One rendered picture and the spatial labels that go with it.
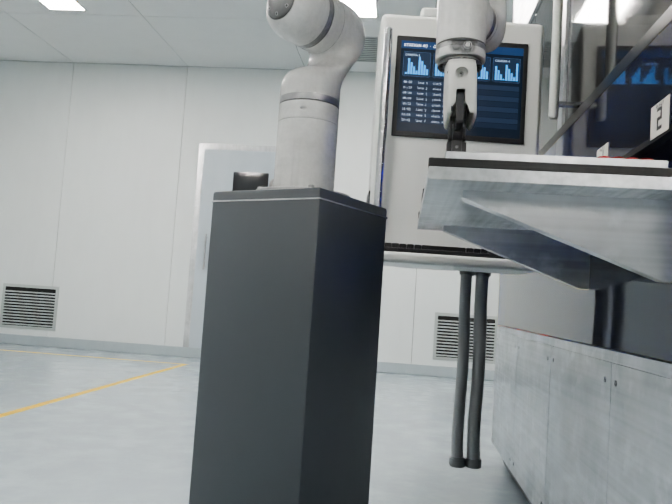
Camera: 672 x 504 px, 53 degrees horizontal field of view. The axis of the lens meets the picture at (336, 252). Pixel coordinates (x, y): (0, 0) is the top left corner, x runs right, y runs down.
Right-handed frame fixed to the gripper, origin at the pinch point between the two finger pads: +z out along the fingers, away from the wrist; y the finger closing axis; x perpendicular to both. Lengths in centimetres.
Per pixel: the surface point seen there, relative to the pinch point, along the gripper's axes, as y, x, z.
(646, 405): 9, -35, 40
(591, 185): -10.9, -19.4, 6.4
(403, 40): 87, 11, -55
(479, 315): 100, -17, 27
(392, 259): 64, 11, 14
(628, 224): -2.4, -27.5, 10.8
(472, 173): -10.8, -1.9, 5.3
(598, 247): -2.3, -23.0, 14.7
